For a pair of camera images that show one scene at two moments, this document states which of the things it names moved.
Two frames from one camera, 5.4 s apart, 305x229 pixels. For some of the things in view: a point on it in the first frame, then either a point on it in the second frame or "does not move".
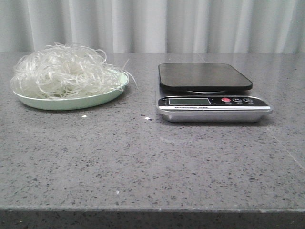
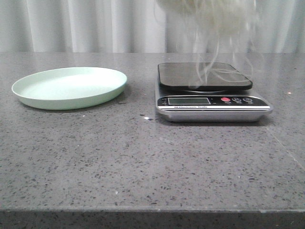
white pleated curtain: x=155 y=26 does not move
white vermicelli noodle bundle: x=60 y=70 -> x=219 y=35
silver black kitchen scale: x=198 y=92 does not move
